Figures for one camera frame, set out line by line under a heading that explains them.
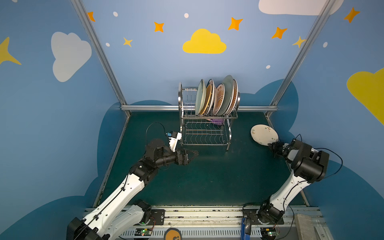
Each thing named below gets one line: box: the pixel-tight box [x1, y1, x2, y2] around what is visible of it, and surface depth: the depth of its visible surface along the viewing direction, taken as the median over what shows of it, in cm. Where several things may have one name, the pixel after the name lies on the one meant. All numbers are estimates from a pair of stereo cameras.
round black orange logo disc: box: [164, 227, 182, 240], surface depth 72 cm
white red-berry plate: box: [250, 124, 279, 146], surface depth 111 cm
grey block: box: [295, 213, 318, 240], surface depth 72 cm
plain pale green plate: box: [216, 75, 234, 116], surface depth 78 cm
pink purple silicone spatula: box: [210, 119, 224, 125], surface depth 113 cm
